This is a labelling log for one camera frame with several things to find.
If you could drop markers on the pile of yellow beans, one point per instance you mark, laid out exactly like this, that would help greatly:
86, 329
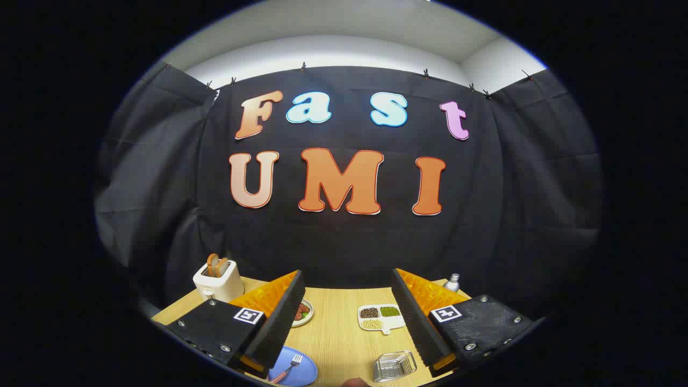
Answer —
371, 324

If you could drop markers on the toasted bread slice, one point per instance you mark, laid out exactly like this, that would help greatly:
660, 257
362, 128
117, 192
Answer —
212, 263
222, 267

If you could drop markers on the silver bottle green label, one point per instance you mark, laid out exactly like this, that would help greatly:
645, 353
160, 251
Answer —
452, 284

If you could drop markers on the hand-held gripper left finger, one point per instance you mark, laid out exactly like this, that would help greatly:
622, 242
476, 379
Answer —
279, 322

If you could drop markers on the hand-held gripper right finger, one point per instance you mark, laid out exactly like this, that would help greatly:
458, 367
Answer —
416, 317

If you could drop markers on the white divided tray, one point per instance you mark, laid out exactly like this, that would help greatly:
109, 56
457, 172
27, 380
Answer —
395, 321

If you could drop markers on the pile of green beans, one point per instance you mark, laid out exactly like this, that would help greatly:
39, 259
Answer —
390, 311

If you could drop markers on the pile of dark beans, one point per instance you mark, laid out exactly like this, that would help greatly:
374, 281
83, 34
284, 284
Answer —
369, 313

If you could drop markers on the brown meat piece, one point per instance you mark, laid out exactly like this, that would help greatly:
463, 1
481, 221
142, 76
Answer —
301, 312

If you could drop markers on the white toaster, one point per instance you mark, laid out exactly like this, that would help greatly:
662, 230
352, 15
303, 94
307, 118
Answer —
220, 285

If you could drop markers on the blue plate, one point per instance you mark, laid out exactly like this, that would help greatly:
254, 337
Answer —
303, 373

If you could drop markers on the white oval food plate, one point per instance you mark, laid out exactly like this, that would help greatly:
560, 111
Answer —
307, 322

